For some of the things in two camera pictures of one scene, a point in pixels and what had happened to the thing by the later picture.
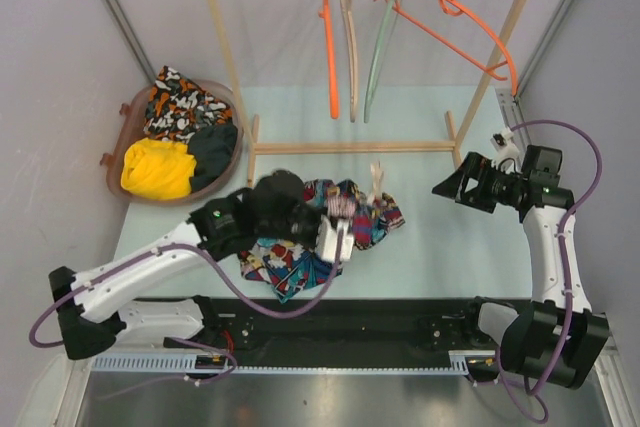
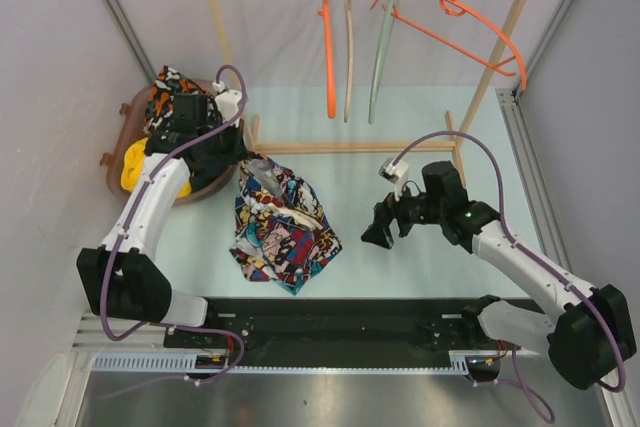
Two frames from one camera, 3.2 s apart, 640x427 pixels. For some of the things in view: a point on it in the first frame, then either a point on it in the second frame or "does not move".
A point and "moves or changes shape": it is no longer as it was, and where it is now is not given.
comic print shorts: [291, 269] moves or changes shape
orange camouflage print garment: [176, 106] does not move
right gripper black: [475, 165] -> [379, 232]
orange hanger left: [326, 13] does not move
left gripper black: [317, 212] -> [237, 150]
